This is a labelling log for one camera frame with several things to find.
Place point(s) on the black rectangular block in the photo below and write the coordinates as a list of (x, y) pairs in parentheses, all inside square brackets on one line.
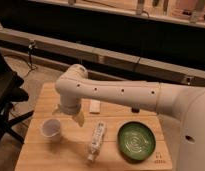
[(135, 110)]

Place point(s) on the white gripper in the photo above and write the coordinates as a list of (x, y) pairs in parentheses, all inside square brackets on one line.
[(74, 111)]

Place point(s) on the white toothpaste tube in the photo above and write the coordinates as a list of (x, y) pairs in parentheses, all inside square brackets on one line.
[(96, 141)]

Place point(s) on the white eraser block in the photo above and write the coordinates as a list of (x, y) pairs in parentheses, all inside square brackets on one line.
[(94, 107)]

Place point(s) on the green ceramic bowl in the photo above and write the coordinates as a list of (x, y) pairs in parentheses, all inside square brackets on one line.
[(136, 141)]

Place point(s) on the black chair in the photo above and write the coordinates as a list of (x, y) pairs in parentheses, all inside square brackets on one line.
[(10, 92)]

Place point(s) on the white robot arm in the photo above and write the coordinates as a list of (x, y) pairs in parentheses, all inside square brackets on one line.
[(185, 103)]

